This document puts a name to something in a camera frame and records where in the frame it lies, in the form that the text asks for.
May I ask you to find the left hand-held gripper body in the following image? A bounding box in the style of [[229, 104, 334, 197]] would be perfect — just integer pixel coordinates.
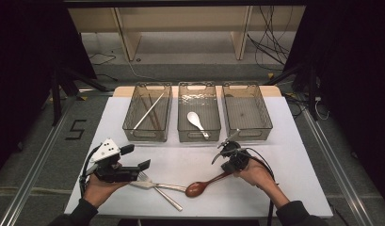
[[88, 137, 141, 184]]

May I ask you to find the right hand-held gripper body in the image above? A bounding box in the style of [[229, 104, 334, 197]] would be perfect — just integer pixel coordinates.
[[216, 130, 251, 172]]

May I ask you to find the metal table knife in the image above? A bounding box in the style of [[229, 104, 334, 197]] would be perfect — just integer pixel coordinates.
[[129, 180, 188, 193]]

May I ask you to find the brown wooden spoon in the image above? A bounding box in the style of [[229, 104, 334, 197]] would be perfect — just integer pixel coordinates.
[[184, 171, 235, 199]]

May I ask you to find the translucent grey plastic bin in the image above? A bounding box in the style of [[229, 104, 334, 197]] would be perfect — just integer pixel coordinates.
[[121, 82, 173, 143], [177, 81, 222, 143], [221, 81, 274, 142]]

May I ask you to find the white ceramic spoon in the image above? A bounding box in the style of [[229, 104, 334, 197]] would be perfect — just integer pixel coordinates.
[[186, 111, 211, 140]]

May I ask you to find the person's left hand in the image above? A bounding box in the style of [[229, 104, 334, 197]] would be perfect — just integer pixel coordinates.
[[83, 174, 128, 209]]

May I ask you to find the person's right hand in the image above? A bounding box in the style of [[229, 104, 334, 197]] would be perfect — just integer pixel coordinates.
[[235, 159, 278, 197]]

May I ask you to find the black metal stand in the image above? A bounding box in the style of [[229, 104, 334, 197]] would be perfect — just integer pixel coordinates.
[[264, 60, 320, 121], [49, 65, 110, 127]]

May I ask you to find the dark curtain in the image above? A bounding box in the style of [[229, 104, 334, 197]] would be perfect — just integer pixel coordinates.
[[283, 0, 385, 210], [0, 0, 98, 180]]

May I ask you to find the left hand-held gripper cable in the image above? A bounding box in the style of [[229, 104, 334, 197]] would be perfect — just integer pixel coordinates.
[[78, 146, 99, 198]]

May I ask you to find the hand-held gripper cable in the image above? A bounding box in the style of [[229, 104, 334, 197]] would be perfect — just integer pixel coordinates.
[[211, 146, 276, 226], [78, 146, 99, 198]]

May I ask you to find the right hand-held gripper cable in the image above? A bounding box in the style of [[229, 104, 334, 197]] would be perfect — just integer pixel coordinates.
[[211, 146, 276, 226]]

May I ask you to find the white floor cable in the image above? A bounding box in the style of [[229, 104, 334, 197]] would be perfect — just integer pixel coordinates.
[[116, 46, 155, 82]]

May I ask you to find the aluminium floor rail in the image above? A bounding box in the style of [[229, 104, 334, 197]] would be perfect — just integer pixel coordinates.
[[0, 97, 75, 226], [301, 107, 375, 226]]

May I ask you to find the thin black floor cable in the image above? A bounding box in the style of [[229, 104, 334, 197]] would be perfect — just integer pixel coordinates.
[[87, 52, 118, 67]]

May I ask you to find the light wooden desk frame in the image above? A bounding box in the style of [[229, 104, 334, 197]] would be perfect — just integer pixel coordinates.
[[67, 5, 307, 62]]

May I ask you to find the bundle of black floor cables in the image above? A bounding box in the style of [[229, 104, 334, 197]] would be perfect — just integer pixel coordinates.
[[246, 5, 296, 73]]

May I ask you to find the black frame bar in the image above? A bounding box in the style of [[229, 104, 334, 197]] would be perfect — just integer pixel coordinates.
[[62, 0, 308, 8]]

